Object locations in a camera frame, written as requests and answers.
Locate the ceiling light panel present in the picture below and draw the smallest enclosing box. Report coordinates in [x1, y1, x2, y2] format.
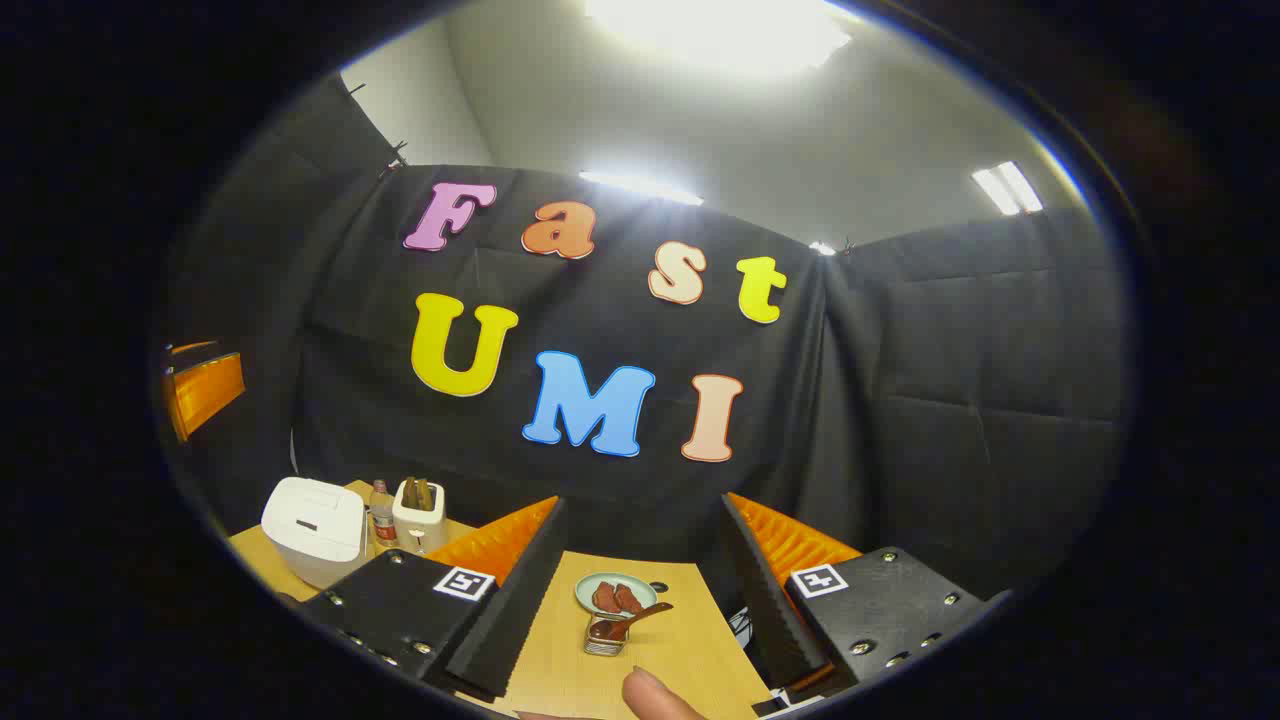
[585, 0, 851, 76]
[972, 162, 1044, 216]

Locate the dark wooden spoon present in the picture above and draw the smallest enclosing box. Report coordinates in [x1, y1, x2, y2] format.
[590, 602, 674, 643]

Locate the clear water bottle red label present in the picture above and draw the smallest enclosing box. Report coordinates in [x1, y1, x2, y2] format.
[370, 480, 398, 556]

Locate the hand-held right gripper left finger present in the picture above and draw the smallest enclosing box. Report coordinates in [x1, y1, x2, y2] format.
[300, 495, 569, 701]

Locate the white toaster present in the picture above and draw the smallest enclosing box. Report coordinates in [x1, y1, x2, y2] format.
[392, 490, 448, 556]

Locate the clear wire chopstick holder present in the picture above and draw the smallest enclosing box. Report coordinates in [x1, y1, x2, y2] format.
[584, 615, 629, 657]

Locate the pale green plate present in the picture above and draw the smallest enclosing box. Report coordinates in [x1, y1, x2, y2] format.
[575, 572, 659, 617]

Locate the white rice cooker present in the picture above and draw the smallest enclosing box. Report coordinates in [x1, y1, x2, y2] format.
[262, 477, 368, 589]

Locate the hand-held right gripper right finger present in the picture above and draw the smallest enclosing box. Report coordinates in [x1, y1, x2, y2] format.
[722, 492, 1011, 696]

